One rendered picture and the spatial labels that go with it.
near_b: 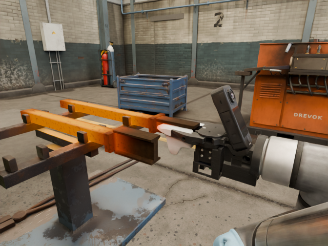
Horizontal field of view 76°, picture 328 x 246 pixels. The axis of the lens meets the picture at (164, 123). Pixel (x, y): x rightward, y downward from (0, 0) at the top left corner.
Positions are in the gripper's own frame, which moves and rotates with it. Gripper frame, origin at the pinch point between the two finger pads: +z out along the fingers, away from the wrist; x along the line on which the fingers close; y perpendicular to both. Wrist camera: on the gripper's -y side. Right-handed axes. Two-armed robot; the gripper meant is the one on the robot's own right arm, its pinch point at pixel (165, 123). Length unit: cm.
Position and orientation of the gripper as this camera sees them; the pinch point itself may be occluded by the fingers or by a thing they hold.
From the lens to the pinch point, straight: 45.7
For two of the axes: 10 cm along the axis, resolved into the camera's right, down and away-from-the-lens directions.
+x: 5.6, -2.6, 7.9
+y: 0.0, 9.5, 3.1
